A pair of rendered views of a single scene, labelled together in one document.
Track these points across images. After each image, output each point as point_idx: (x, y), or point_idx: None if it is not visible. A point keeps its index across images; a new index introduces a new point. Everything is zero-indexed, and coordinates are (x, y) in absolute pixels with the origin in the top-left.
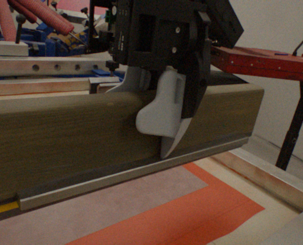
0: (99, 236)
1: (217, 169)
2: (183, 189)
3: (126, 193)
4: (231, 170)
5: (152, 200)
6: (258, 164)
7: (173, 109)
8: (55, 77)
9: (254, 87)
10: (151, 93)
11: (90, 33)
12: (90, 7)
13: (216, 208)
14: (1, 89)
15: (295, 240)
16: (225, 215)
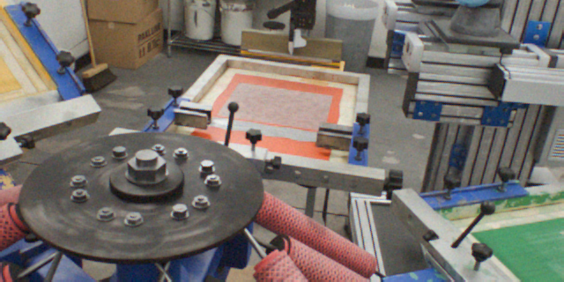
0: (300, 90)
1: (221, 83)
2: (252, 85)
3: (276, 92)
4: (216, 80)
5: (270, 88)
6: (216, 67)
7: None
8: None
9: (248, 28)
10: None
11: (312, 25)
12: (313, 19)
13: (252, 79)
14: None
15: (259, 61)
16: (253, 77)
